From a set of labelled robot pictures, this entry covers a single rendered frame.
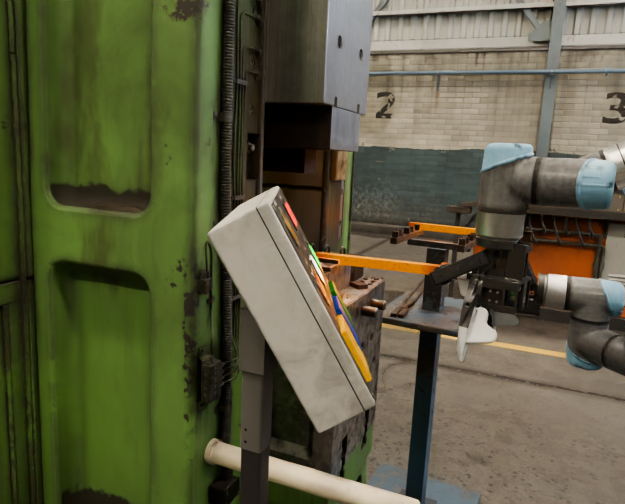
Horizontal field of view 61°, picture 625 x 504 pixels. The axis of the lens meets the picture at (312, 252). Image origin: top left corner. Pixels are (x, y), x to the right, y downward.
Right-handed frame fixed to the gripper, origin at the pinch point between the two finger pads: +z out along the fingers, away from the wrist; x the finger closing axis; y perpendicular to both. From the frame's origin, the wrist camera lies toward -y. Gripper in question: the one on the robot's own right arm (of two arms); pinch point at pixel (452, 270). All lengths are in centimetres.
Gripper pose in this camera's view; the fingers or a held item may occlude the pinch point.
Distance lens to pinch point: 130.1
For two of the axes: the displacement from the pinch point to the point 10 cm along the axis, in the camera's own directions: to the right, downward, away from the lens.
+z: -9.2, -1.1, 3.8
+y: -0.4, 9.8, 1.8
